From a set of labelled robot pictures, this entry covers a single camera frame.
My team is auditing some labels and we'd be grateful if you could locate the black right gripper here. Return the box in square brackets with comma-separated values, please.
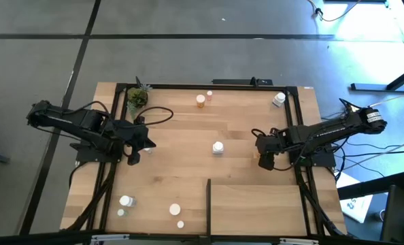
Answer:
[256, 127, 286, 171]

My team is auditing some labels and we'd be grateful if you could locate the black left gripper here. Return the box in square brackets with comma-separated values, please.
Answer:
[119, 122, 157, 167]

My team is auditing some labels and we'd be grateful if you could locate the white bottle blue label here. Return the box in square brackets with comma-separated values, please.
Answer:
[271, 91, 287, 108]
[118, 195, 137, 208]

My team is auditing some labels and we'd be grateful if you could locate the large white medicine bottle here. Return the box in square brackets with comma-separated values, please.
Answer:
[212, 140, 225, 156]

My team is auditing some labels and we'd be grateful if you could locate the potted green succulent plant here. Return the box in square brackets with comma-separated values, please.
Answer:
[125, 76, 154, 120]

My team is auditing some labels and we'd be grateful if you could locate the white paper sheet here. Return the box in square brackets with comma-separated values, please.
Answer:
[336, 171, 373, 225]

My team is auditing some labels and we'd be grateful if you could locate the black diagonal bar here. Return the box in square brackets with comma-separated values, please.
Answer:
[337, 171, 404, 201]

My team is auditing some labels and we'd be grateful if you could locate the black floor stand base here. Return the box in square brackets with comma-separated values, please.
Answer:
[350, 63, 404, 93]

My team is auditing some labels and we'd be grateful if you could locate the black computer case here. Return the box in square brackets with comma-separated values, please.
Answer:
[380, 184, 404, 245]

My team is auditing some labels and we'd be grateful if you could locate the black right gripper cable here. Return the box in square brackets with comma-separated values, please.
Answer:
[251, 127, 295, 172]

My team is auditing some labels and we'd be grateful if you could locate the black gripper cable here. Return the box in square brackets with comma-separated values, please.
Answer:
[251, 127, 295, 172]
[130, 106, 174, 127]

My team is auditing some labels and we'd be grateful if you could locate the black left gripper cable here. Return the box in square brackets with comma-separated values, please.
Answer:
[130, 106, 174, 127]

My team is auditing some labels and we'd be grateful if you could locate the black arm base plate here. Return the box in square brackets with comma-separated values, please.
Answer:
[288, 139, 337, 168]
[69, 137, 125, 164]

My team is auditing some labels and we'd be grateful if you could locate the black camera bracket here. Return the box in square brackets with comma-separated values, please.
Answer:
[211, 76, 274, 86]

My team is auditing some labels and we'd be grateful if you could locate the black table frame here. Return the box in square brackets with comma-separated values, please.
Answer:
[61, 81, 348, 241]

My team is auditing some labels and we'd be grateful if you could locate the silver corner bracket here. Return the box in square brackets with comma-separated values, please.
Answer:
[278, 237, 320, 245]
[90, 233, 131, 244]

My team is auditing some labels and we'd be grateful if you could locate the black floor cable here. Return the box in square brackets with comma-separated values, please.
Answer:
[334, 150, 404, 160]

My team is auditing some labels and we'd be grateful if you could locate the pale yellow floor cable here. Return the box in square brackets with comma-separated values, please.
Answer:
[368, 90, 404, 108]

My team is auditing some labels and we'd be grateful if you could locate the grey floor cable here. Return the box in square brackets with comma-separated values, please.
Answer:
[341, 135, 404, 171]

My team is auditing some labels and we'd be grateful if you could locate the grey cable with brass connector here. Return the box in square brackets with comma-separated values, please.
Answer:
[305, 0, 363, 23]

